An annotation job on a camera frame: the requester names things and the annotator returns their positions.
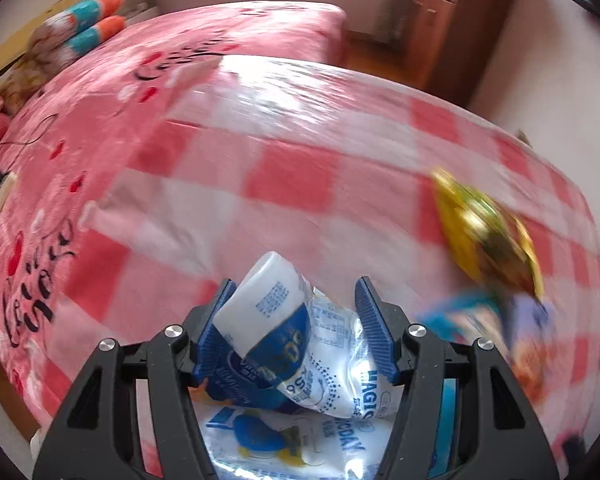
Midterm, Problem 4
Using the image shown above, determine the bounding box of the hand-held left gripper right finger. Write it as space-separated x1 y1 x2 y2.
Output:
354 276 561 480

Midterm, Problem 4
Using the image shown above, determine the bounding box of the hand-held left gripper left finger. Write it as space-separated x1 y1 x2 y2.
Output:
32 278 239 480

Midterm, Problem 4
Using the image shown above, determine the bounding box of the clear white printed wrapper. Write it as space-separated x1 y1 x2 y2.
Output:
280 287 400 419

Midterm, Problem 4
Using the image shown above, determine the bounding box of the white and blue milk pouch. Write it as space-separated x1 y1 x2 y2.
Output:
206 252 314 407

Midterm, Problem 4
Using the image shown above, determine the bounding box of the blue snack packet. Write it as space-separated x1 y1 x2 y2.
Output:
414 291 561 406

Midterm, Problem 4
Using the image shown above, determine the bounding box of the white pouch with blue print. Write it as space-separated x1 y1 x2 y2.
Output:
200 399 397 480

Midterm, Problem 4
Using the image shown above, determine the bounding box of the yellow snack wrapper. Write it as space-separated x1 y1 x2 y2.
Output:
430 166 546 302

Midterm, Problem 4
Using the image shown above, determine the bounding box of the pink checked sheet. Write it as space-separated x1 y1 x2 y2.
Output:
45 55 600 480

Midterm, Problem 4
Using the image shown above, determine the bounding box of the pink printed blanket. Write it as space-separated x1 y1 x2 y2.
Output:
0 2 347 427

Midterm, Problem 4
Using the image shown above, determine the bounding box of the wooden cabinet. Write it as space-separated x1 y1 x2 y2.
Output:
405 0 523 107

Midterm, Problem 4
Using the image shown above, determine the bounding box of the floral cushion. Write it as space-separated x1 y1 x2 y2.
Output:
0 52 48 113

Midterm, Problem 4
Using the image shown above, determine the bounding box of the orange teal striped pillow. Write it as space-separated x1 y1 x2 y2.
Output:
44 0 127 37
30 15 127 63

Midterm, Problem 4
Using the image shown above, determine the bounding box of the yellow headboard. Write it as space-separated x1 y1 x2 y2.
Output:
0 0 77 92

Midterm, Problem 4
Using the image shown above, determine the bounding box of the wooden bed frame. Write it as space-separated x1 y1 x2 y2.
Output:
0 330 42 443

